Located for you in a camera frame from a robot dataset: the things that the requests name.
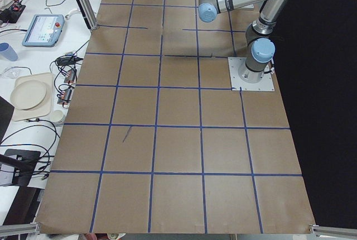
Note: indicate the near teach pendant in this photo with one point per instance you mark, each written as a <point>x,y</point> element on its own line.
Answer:
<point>44,31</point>

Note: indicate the blue plastic cup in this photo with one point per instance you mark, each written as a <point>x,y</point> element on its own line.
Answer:
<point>8,52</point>

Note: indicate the white paper cup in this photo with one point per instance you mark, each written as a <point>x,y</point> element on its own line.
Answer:
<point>57,117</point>

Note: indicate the beige tray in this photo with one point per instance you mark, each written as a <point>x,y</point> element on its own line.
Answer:
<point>45,107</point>

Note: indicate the beige round plate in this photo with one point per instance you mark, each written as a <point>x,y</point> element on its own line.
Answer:
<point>28,94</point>

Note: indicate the aluminium frame post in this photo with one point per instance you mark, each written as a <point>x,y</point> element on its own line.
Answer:
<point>82,0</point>

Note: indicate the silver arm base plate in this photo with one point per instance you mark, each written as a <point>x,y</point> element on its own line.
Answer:
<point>243,79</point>

